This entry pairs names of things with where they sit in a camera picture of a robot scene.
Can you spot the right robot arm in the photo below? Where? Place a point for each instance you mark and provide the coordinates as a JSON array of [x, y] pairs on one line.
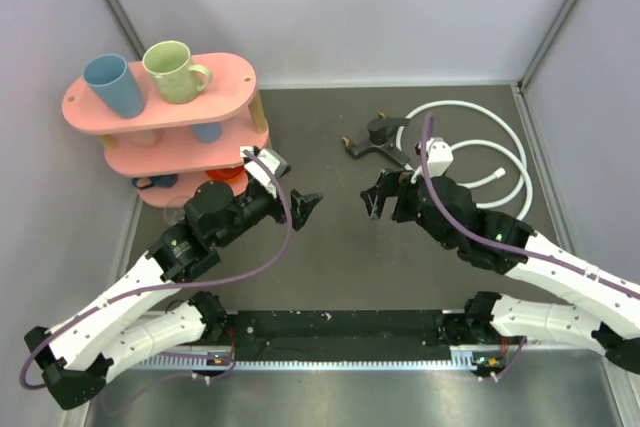
[[599, 312]]

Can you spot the pink cup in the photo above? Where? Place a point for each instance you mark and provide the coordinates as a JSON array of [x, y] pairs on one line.
[[146, 138]]

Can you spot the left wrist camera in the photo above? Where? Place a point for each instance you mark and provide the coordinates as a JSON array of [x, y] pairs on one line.
[[272, 162]]

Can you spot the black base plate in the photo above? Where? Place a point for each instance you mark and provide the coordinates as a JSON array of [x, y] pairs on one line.
[[336, 336]]

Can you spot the blue tumbler cup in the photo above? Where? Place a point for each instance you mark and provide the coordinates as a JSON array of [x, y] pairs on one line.
[[111, 79]]

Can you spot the orange bowl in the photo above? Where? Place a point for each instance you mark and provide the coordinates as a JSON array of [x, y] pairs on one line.
[[228, 175]]

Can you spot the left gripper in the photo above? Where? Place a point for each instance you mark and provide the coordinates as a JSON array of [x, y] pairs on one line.
[[301, 207]]

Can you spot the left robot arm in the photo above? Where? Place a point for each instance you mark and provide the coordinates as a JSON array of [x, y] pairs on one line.
[[158, 304]]

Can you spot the black faucet mixer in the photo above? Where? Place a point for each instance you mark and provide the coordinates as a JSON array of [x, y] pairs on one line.
[[381, 139]]

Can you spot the clear plastic cup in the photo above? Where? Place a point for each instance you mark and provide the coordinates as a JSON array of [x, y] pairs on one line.
[[174, 210]]

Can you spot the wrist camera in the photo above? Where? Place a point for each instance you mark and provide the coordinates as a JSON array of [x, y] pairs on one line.
[[439, 156], [272, 162]]

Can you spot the small blue cup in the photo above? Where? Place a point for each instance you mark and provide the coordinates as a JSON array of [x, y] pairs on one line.
[[207, 132]]

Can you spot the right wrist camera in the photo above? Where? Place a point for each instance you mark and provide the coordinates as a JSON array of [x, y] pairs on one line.
[[439, 156]]

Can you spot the aluminium cable rail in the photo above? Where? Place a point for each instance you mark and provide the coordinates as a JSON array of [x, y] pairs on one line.
[[454, 360]]

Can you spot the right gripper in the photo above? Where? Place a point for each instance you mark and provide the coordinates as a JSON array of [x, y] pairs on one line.
[[390, 184]]

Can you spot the pink three-tier shelf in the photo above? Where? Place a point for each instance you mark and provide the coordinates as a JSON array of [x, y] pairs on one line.
[[232, 100]]

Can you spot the green ceramic mug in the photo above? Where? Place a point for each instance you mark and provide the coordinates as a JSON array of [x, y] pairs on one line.
[[176, 76]]

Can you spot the blue toy object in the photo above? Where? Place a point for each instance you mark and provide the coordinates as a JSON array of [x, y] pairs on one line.
[[160, 181]]

